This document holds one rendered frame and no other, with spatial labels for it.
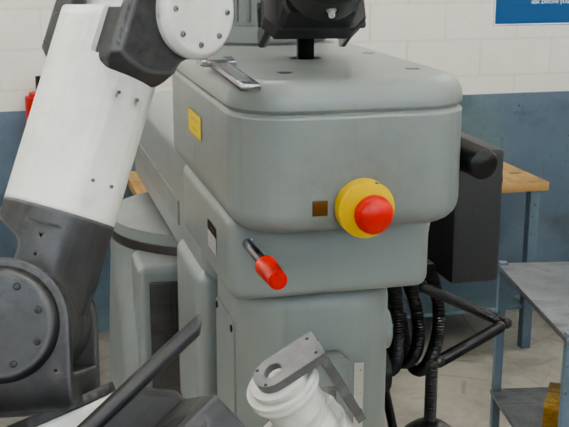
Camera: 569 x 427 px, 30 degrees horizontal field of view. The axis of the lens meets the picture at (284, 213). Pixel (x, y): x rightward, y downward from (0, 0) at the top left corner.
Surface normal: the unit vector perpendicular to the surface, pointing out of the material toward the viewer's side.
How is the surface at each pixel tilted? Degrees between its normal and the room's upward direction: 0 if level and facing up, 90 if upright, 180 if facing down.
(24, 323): 70
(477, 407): 0
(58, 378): 76
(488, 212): 90
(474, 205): 90
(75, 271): 86
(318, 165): 90
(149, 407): 65
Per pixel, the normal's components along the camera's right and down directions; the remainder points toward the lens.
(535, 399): 0.00, -0.97
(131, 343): -0.72, -0.13
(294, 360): -0.44, -0.74
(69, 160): 0.12, -0.06
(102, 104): 0.40, 0.03
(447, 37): 0.25, 0.24
